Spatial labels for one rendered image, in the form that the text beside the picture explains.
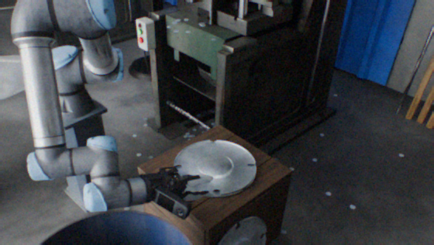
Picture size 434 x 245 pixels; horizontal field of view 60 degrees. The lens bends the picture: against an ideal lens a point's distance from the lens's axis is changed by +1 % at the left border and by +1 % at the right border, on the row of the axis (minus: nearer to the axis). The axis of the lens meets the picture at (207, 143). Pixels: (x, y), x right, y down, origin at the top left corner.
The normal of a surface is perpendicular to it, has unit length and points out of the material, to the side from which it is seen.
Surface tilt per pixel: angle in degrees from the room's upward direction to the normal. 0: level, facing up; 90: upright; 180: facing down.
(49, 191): 0
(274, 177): 0
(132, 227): 88
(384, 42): 90
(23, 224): 0
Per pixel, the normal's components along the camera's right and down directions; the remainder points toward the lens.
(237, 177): 0.01, -0.79
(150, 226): -0.29, 0.55
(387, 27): -0.74, 0.40
